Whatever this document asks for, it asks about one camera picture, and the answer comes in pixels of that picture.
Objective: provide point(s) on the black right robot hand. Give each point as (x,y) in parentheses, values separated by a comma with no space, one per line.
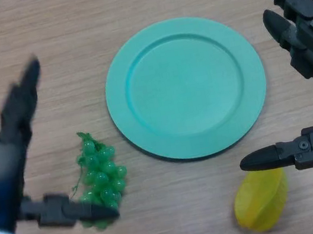
(309,25)

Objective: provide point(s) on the green grapes bunch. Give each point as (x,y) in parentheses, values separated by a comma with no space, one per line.
(103,174)

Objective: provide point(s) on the green round plate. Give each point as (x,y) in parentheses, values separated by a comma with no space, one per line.
(185,88)

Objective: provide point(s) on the yellow starfruit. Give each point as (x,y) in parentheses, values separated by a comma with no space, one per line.
(261,201)

